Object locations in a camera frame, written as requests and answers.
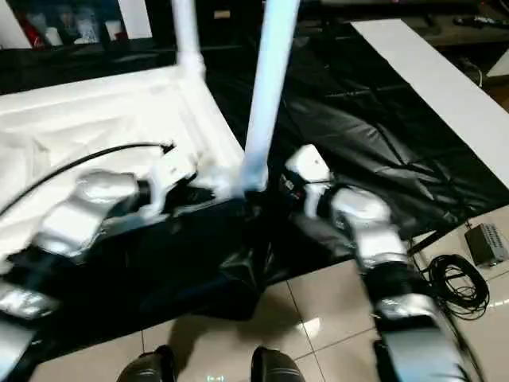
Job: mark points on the small white cup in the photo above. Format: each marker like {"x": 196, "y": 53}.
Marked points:
{"x": 53, "y": 36}
{"x": 112, "y": 30}

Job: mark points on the dark robot left foot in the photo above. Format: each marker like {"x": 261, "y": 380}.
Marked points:
{"x": 149, "y": 366}

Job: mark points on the white plastic table leg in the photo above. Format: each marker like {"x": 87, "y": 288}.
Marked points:
{"x": 270, "y": 79}
{"x": 187, "y": 32}

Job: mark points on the white flat board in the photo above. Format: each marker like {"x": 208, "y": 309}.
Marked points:
{"x": 429, "y": 67}

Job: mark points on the grey perforated metal box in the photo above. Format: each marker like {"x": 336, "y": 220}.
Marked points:
{"x": 485, "y": 244}

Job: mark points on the dark robot foot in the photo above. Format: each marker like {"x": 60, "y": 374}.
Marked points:
{"x": 149, "y": 366}
{"x": 280, "y": 366}

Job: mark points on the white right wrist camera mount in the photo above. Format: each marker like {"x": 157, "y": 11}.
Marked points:
{"x": 310, "y": 161}

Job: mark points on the dark robot right foot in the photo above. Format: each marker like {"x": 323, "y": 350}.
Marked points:
{"x": 280, "y": 366}

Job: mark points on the red bottle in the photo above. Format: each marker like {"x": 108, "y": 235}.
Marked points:
{"x": 33, "y": 32}

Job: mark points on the black work mat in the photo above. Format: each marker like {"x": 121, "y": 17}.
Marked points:
{"x": 358, "y": 139}

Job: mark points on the white display cabinet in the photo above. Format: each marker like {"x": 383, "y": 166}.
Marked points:
{"x": 135, "y": 16}

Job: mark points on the white plastic table top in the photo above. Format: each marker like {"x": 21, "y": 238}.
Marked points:
{"x": 99, "y": 111}

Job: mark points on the white blue patterned jar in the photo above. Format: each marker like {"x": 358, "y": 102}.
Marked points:
{"x": 85, "y": 28}

